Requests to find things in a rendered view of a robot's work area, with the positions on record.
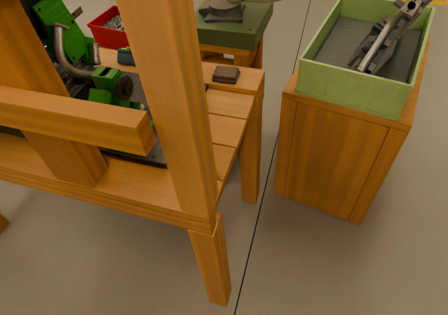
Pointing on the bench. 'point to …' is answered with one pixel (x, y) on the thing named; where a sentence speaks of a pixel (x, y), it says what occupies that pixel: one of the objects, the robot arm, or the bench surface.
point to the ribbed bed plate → (73, 77)
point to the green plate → (71, 40)
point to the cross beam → (77, 120)
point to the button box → (125, 57)
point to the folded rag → (226, 75)
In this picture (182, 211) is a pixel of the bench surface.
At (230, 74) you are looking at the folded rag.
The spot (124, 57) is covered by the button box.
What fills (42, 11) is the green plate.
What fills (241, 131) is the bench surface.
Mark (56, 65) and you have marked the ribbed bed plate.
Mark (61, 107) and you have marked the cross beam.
